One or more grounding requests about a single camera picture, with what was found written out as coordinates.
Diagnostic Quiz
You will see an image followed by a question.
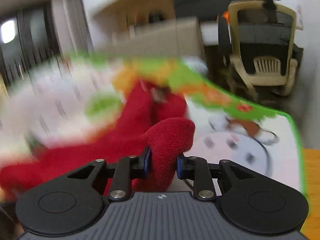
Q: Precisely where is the red fleece garment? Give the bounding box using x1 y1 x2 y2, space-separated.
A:
1 81 195 202

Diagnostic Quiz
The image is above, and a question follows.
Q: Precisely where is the colourful cartoon play mat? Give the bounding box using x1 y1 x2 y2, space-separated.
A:
1 53 306 193

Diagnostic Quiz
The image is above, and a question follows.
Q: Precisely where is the beige office chair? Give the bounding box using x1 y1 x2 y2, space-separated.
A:
218 0 298 101

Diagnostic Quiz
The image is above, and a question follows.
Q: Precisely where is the beige sofa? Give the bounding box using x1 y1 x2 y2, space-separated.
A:
98 18 205 60

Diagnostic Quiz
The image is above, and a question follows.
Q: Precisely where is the orange object on desk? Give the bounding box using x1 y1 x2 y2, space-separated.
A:
222 11 229 23

